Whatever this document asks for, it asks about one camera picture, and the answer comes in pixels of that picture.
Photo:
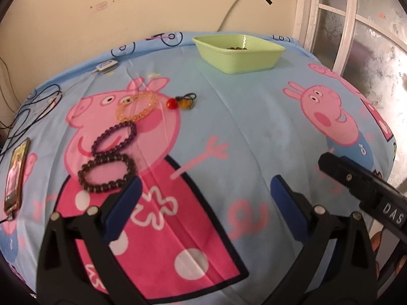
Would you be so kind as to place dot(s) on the amber pendant with red bead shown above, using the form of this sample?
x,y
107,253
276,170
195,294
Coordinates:
x,y
187,104

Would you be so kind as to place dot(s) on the small white charger device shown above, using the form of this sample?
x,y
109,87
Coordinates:
x,y
108,66

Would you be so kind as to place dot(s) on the smartphone in orange case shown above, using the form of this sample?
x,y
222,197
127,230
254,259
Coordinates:
x,y
16,178

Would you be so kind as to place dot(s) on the light green plastic tray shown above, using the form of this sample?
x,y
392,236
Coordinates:
x,y
238,62

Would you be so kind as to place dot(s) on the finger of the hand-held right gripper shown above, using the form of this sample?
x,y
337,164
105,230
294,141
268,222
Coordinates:
x,y
349,176

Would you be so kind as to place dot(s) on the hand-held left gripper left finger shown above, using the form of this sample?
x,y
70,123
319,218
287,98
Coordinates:
x,y
122,209

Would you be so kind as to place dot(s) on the cartoon pig printed blanket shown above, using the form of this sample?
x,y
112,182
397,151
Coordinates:
x,y
248,133

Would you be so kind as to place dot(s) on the white window frame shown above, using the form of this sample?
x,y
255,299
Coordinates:
x,y
313,12

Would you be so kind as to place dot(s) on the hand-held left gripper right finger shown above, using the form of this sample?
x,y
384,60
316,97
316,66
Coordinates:
x,y
287,209

